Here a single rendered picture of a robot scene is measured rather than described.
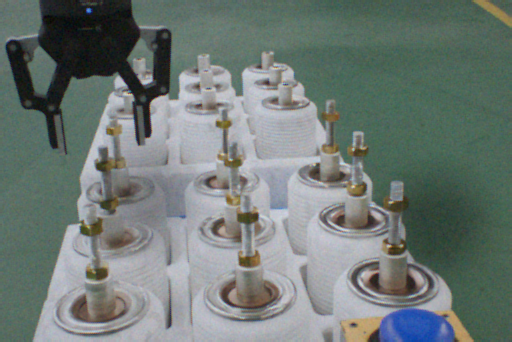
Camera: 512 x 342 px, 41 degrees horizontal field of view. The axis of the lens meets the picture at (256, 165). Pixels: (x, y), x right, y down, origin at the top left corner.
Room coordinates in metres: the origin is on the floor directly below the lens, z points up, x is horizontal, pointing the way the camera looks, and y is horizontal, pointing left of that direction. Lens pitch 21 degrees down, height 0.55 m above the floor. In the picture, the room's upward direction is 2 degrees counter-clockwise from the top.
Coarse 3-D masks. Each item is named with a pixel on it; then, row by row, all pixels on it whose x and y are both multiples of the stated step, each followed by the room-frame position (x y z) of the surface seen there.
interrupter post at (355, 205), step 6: (348, 192) 0.61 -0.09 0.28; (366, 192) 0.61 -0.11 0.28; (348, 198) 0.61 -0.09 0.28; (354, 198) 0.60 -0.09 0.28; (360, 198) 0.60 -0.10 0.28; (366, 198) 0.61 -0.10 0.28; (348, 204) 0.61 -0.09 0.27; (354, 204) 0.60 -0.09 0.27; (360, 204) 0.60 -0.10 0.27; (366, 204) 0.61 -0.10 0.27; (348, 210) 0.61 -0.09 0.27; (354, 210) 0.60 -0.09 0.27; (360, 210) 0.60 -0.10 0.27; (366, 210) 0.61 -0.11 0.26; (348, 216) 0.60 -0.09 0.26; (354, 216) 0.60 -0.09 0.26; (360, 216) 0.60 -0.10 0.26; (366, 216) 0.61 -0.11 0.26; (348, 222) 0.60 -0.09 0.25; (354, 222) 0.60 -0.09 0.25; (360, 222) 0.60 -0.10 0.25; (366, 222) 0.61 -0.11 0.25
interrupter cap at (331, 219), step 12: (336, 204) 0.64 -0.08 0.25; (372, 204) 0.64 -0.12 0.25; (324, 216) 0.62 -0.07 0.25; (336, 216) 0.62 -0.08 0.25; (372, 216) 0.62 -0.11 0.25; (384, 216) 0.61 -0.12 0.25; (324, 228) 0.59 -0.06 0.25; (336, 228) 0.59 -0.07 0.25; (348, 228) 0.59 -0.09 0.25; (360, 228) 0.59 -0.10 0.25; (372, 228) 0.59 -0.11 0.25; (384, 228) 0.59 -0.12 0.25
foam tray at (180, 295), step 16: (176, 224) 0.76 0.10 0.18; (64, 240) 0.73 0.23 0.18; (176, 240) 0.72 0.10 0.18; (288, 240) 0.72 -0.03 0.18; (176, 256) 0.68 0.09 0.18; (288, 256) 0.67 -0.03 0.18; (304, 256) 0.67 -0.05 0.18; (64, 272) 0.65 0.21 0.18; (176, 272) 0.65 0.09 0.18; (288, 272) 0.64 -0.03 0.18; (304, 272) 0.66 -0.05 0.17; (64, 288) 0.62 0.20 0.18; (176, 288) 0.61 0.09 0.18; (304, 288) 0.61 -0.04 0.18; (48, 304) 0.59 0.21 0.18; (176, 304) 0.58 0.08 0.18; (176, 320) 0.56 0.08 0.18; (320, 320) 0.55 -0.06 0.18; (176, 336) 0.53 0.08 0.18; (192, 336) 0.53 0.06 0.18; (320, 336) 0.52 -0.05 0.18
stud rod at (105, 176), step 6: (102, 150) 0.58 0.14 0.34; (108, 150) 0.59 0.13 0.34; (102, 156) 0.58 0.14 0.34; (108, 156) 0.58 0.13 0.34; (102, 174) 0.58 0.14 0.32; (108, 174) 0.58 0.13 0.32; (102, 180) 0.58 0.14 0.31; (108, 180) 0.58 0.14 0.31; (102, 186) 0.58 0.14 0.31; (108, 186) 0.58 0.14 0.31; (102, 192) 0.58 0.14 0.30; (108, 192) 0.58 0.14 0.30; (108, 198) 0.58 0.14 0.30; (108, 210) 0.58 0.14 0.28; (114, 210) 0.59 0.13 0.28
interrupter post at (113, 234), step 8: (104, 216) 0.58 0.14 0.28; (112, 216) 0.58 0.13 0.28; (120, 216) 0.58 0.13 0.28; (112, 224) 0.58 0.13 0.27; (120, 224) 0.58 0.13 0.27; (104, 232) 0.58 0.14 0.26; (112, 232) 0.58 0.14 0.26; (120, 232) 0.58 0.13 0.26; (104, 240) 0.58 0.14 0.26; (112, 240) 0.58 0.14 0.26; (120, 240) 0.58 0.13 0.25
